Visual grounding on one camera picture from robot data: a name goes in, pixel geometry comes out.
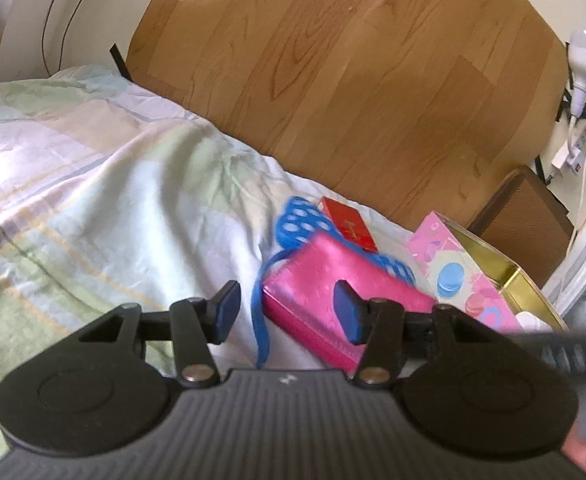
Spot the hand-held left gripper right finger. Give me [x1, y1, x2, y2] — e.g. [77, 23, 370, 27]
[333, 280, 506, 388]

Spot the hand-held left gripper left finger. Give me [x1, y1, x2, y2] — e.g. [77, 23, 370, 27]
[75, 280, 244, 388]

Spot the magenta box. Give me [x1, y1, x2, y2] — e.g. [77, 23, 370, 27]
[262, 232, 439, 373]

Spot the pink biscuit tin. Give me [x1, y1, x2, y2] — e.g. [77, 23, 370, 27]
[407, 212, 570, 336]

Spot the person's right hand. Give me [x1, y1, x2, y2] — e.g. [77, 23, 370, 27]
[562, 434, 586, 477]

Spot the small red box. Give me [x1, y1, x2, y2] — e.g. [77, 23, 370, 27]
[318, 196, 379, 252]

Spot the white power strip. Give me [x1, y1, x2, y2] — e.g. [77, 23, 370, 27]
[548, 127, 586, 175]

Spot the wooden headboard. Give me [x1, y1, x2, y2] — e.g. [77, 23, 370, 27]
[123, 0, 567, 232]

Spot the black tape strip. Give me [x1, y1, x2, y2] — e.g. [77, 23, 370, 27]
[109, 44, 134, 82]

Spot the white light bulb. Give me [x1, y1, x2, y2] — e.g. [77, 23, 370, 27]
[566, 29, 586, 117]

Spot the blue polka dot strap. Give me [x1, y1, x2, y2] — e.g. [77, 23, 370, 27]
[253, 197, 416, 371]

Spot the dark wall cable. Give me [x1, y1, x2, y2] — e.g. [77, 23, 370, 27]
[42, 0, 82, 75]

